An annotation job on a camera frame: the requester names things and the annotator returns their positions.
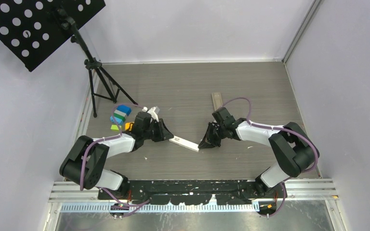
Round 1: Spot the lime green toy wedge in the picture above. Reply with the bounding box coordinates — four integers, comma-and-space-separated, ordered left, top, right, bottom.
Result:
110, 124, 120, 131

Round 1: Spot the black perforated music stand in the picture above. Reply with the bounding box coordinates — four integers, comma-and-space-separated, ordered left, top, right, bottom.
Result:
0, 0, 136, 104

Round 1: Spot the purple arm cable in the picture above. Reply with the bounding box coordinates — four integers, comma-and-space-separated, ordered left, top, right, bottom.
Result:
79, 103, 146, 192
221, 97, 320, 174

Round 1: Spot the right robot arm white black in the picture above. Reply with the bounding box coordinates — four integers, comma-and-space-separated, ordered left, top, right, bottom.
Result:
198, 107, 319, 198

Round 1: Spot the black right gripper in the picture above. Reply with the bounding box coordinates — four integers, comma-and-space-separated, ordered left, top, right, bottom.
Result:
198, 122, 226, 149

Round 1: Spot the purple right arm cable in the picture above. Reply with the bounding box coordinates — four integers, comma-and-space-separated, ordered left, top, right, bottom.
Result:
221, 97, 320, 174

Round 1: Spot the aluminium rail frame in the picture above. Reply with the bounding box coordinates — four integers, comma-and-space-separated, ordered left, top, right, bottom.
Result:
49, 179, 339, 214

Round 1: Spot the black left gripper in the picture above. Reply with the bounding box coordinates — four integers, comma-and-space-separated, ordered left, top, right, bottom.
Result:
143, 119, 173, 143

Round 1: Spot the green blue toy brick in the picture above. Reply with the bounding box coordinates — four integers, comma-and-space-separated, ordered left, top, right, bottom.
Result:
110, 116, 126, 126

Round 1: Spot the white remote back cover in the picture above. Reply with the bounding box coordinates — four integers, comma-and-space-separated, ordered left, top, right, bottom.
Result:
169, 136, 199, 152

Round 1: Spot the orange toy block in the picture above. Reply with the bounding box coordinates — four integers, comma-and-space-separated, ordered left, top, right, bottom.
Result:
124, 122, 134, 131

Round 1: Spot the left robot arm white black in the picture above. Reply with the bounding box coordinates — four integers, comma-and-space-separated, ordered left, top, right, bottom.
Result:
59, 112, 174, 199

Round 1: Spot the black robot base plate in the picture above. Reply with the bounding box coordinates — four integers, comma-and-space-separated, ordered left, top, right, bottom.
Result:
98, 180, 283, 205

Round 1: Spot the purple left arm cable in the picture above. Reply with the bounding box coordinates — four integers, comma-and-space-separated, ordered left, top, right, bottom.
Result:
79, 103, 146, 192

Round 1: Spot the grey toy brick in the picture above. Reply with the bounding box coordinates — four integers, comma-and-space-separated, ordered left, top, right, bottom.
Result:
113, 110, 127, 120

